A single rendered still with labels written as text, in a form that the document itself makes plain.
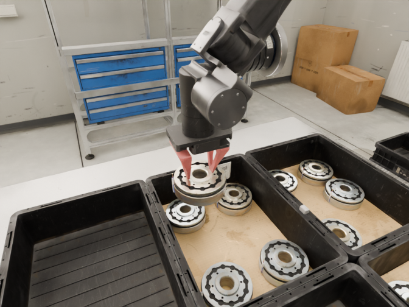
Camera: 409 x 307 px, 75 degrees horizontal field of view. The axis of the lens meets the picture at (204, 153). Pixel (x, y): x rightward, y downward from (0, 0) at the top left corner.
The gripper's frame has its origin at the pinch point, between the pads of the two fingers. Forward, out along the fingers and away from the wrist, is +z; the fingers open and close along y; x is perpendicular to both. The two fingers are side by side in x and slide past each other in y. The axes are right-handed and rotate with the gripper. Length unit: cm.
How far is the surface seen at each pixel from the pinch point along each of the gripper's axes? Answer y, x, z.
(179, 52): 58, 192, 29
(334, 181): 44.2, 3.2, 20.5
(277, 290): 5.6, -20.5, 12.3
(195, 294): -7.3, -15.8, 12.2
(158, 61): 39, 190, 34
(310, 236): 20.5, -12.3, 15.3
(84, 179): -27, 55, 37
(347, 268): 19.6, -22.0, 12.5
